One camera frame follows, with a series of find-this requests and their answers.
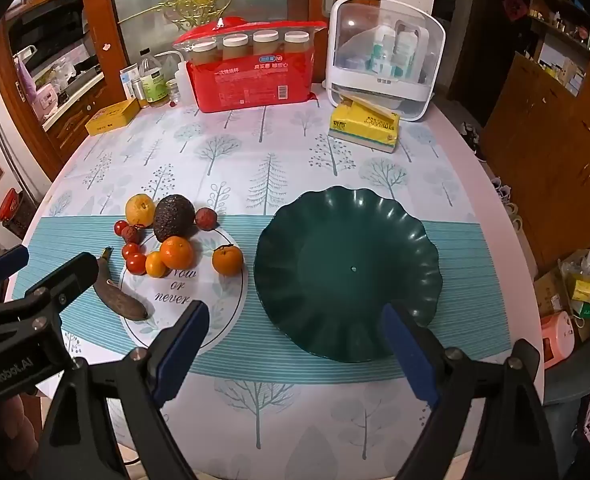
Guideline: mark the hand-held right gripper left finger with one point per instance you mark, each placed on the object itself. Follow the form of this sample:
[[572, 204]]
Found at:
[[180, 350]]

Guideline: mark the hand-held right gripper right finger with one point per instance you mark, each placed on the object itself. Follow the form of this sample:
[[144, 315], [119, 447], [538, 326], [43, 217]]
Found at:
[[409, 355]]

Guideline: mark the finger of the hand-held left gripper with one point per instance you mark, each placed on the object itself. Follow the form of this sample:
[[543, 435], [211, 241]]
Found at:
[[70, 272], [7, 262]]

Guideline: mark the overripe brown banana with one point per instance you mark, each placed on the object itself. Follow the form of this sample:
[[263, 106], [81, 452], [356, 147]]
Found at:
[[120, 297]]

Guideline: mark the red-brown lychee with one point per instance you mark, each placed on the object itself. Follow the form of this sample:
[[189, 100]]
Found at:
[[206, 217], [131, 233]]

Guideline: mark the small orange kumquat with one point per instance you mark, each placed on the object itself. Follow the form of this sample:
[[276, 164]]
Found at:
[[156, 265]]

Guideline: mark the yellow lemon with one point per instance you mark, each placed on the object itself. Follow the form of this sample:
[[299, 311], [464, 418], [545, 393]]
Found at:
[[140, 210]]

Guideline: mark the dark avocado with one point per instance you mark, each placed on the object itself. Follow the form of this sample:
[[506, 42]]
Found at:
[[173, 217]]

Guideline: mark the dark green scalloped plate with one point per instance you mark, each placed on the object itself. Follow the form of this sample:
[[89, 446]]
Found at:
[[325, 240]]

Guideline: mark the red container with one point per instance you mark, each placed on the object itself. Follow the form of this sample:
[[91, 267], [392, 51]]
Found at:
[[9, 205]]

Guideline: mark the orange tangerine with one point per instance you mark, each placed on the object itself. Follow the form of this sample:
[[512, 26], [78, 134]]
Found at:
[[227, 259], [177, 252]]

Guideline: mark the cardboard box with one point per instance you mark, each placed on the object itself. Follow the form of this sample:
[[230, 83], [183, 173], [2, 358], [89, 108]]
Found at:
[[550, 292]]

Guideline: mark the yellow tin box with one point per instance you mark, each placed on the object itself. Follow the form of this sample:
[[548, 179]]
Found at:
[[112, 116]]

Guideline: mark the grey chair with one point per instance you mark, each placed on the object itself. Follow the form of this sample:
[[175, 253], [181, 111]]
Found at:
[[570, 395]]

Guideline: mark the pink kitchen appliance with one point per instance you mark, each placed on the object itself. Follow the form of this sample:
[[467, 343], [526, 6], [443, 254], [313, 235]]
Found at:
[[45, 97]]

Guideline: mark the purple plastic bag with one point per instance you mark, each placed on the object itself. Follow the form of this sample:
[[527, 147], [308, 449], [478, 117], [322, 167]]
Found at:
[[25, 80]]

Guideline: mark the grey metal can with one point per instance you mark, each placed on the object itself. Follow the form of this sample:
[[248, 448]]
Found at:
[[138, 92]]

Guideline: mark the blue white carton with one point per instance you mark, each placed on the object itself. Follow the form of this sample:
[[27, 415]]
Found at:
[[128, 77]]

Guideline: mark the small clear glass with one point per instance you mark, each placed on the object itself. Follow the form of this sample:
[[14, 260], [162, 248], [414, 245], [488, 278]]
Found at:
[[174, 94]]

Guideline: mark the green label plastic bottle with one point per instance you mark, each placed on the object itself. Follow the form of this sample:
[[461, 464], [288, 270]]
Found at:
[[152, 82]]

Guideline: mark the tree print tablecloth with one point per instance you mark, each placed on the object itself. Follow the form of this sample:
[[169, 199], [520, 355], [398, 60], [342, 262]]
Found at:
[[285, 160]]

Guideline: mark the white squeeze bottle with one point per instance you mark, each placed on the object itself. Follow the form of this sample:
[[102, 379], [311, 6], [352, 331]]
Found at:
[[185, 87]]

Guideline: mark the dark shoe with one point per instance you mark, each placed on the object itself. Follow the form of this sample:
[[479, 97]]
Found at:
[[470, 136]]

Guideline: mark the yellow tissue pack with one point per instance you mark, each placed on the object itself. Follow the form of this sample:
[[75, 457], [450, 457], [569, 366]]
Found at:
[[365, 127]]

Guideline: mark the brown wooden cabinet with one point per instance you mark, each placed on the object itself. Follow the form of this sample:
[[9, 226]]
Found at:
[[550, 150]]

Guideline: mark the cream jar white lid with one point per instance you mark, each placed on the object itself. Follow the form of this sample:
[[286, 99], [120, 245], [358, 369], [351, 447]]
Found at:
[[266, 42], [204, 52], [296, 42], [235, 46]]

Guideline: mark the white clear storage box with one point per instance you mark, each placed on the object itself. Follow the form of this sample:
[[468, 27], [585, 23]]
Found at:
[[385, 90]]

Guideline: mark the red paper cup package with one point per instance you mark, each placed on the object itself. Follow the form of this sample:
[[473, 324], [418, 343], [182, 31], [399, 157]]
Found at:
[[255, 80]]

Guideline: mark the wooden wall shelf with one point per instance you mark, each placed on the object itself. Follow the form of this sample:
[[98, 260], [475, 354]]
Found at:
[[560, 35]]

